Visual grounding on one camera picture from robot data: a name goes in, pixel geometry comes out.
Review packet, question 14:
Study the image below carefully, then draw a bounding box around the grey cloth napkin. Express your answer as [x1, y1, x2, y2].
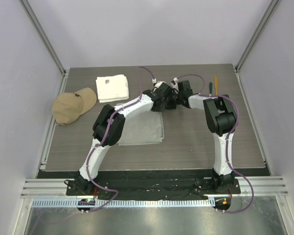
[118, 104, 164, 146]

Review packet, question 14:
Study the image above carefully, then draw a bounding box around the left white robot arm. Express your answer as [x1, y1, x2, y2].
[73, 82, 173, 195]

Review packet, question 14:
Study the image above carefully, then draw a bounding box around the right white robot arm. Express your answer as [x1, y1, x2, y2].
[171, 78, 238, 193]

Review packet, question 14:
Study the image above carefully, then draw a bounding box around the yellow wooden knife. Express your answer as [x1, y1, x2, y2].
[214, 74, 219, 95]

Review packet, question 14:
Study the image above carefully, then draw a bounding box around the white folded towel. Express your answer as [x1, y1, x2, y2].
[96, 74, 129, 103]

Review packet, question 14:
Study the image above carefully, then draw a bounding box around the tan baseball cap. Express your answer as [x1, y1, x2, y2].
[52, 88, 97, 126]

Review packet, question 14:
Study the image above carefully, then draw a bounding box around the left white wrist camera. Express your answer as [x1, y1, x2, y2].
[152, 78, 164, 89]

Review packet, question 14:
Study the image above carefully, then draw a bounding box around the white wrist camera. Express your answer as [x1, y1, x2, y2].
[171, 77, 179, 87]
[152, 78, 164, 89]

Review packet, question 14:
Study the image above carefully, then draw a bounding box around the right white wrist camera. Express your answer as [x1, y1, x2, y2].
[171, 77, 179, 87]

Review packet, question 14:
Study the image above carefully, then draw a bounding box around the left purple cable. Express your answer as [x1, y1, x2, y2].
[87, 66, 157, 213]

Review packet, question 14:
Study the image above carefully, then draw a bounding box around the purple cable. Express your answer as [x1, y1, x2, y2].
[87, 66, 157, 213]
[173, 73, 255, 213]

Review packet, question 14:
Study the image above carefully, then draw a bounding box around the green handled wooden spoon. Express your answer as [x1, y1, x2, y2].
[209, 82, 213, 95]

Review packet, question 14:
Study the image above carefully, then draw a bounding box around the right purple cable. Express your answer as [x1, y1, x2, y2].
[173, 73, 255, 213]

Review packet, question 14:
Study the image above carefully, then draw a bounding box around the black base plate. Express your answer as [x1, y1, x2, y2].
[64, 169, 241, 201]

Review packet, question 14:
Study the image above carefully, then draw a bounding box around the right aluminium frame post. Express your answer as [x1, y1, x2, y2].
[234, 0, 281, 73]

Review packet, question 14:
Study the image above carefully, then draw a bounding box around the aluminium frame post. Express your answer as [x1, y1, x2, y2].
[234, 0, 281, 73]
[19, 0, 66, 75]

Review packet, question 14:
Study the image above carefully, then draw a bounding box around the perforated cable duct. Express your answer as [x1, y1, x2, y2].
[32, 198, 215, 208]

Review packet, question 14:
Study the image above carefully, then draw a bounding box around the left aluminium frame post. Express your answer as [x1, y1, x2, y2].
[19, 0, 66, 75]

